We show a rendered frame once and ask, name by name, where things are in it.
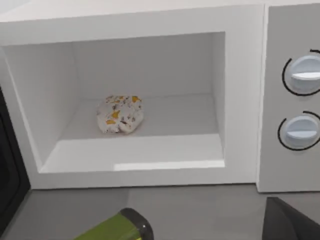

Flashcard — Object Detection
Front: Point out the black microwave door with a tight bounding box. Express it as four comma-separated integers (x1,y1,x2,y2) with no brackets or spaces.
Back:
0,86,31,234

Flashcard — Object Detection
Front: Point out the pale blue round knob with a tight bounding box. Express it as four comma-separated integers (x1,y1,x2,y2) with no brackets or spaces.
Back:
283,115,319,148
289,55,320,92

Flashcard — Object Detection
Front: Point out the green bottle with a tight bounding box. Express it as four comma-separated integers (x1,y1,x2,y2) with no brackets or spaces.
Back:
71,207,154,240

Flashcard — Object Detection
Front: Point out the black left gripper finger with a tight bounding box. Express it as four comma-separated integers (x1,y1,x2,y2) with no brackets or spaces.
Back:
261,196,320,240

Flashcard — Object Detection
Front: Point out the pale microwave oven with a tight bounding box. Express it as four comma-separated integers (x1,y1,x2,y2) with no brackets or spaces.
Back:
0,0,320,194

